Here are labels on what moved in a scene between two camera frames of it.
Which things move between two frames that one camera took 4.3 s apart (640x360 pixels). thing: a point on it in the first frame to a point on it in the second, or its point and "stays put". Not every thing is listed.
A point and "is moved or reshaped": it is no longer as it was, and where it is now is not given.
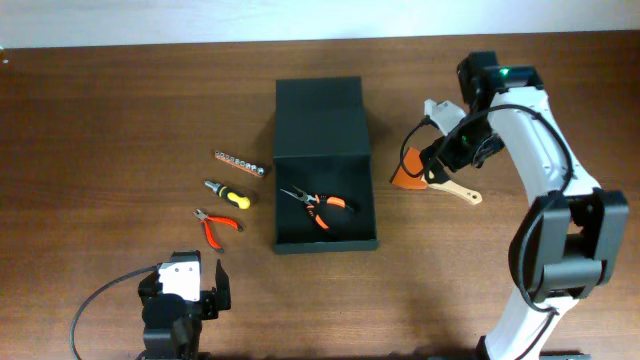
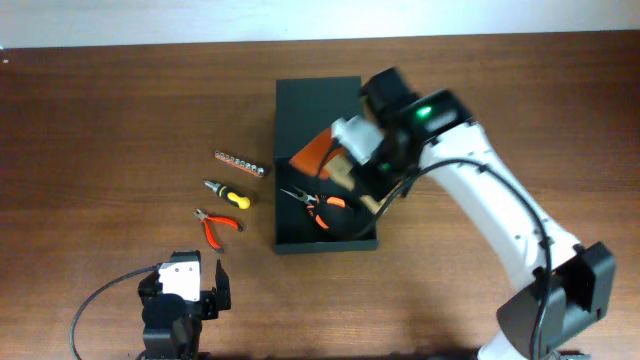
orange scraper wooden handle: (413, 163) is moved or reshaped
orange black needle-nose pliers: (314, 198) stays put
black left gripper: (213, 299) stays put
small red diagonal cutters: (207, 220) stays put
